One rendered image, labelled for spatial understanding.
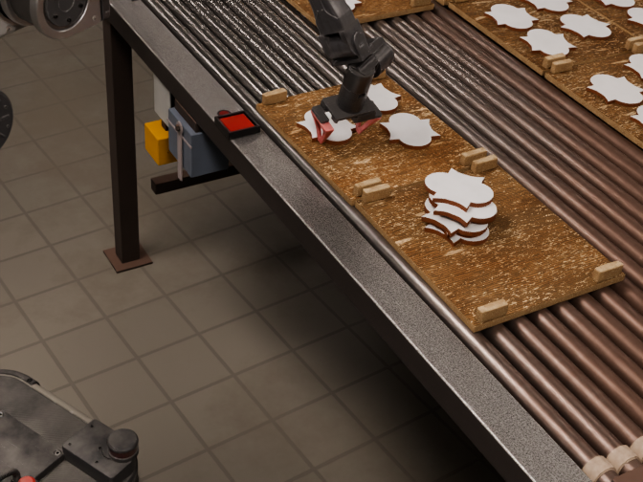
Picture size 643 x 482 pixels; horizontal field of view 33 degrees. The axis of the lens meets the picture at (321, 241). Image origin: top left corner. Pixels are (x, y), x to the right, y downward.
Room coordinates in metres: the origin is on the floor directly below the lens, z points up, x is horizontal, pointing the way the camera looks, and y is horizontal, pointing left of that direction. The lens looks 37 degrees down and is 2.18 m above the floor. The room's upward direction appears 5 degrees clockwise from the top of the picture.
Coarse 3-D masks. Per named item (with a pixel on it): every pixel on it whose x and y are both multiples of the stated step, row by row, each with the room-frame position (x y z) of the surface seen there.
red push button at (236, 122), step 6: (240, 114) 2.07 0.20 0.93; (222, 120) 2.03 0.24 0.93; (228, 120) 2.03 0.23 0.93; (234, 120) 2.03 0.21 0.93; (240, 120) 2.04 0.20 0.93; (246, 120) 2.04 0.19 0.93; (228, 126) 2.01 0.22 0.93; (234, 126) 2.01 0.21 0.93; (240, 126) 2.01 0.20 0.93; (246, 126) 2.02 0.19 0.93
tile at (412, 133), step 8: (392, 120) 2.06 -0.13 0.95; (400, 120) 2.07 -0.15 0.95; (408, 120) 2.07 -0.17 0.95; (416, 120) 2.07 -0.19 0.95; (424, 120) 2.08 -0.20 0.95; (384, 128) 2.04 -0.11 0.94; (392, 128) 2.03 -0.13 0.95; (400, 128) 2.04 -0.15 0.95; (408, 128) 2.04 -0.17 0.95; (416, 128) 2.04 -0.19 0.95; (424, 128) 2.04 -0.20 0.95; (392, 136) 2.00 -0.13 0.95; (400, 136) 2.00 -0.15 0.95; (408, 136) 2.01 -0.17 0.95; (416, 136) 2.01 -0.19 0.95; (424, 136) 2.01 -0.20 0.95; (432, 136) 2.02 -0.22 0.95; (408, 144) 1.97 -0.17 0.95; (416, 144) 1.97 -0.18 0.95; (424, 144) 1.98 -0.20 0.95
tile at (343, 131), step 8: (328, 112) 2.08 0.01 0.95; (304, 120) 2.03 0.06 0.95; (312, 120) 2.03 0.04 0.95; (344, 120) 2.05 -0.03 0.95; (304, 128) 2.01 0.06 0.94; (312, 128) 2.00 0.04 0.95; (336, 128) 2.01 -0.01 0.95; (344, 128) 2.01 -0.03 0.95; (352, 128) 2.02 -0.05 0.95; (312, 136) 1.97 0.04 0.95; (336, 136) 1.98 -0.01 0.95; (344, 136) 1.98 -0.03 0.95; (336, 144) 1.96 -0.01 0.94
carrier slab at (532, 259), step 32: (416, 192) 1.81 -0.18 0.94; (512, 192) 1.84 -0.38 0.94; (384, 224) 1.69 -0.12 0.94; (416, 224) 1.70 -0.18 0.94; (512, 224) 1.73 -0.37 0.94; (544, 224) 1.74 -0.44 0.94; (416, 256) 1.60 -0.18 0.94; (448, 256) 1.61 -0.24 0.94; (480, 256) 1.62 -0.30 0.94; (512, 256) 1.63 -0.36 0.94; (544, 256) 1.64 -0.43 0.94; (576, 256) 1.64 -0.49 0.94; (448, 288) 1.52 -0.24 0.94; (480, 288) 1.52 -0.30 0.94; (512, 288) 1.53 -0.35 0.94; (544, 288) 1.54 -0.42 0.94; (576, 288) 1.55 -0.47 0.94
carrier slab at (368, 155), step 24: (312, 96) 2.16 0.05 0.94; (408, 96) 2.20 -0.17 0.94; (288, 120) 2.04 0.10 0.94; (384, 120) 2.08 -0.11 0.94; (432, 120) 2.10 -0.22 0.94; (312, 144) 1.96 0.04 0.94; (360, 144) 1.97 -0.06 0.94; (384, 144) 1.98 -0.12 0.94; (432, 144) 2.00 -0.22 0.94; (456, 144) 2.01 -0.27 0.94; (336, 168) 1.87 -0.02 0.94; (360, 168) 1.88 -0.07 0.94; (384, 168) 1.89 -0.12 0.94; (408, 168) 1.90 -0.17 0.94; (432, 168) 1.90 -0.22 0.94; (456, 168) 1.91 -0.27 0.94
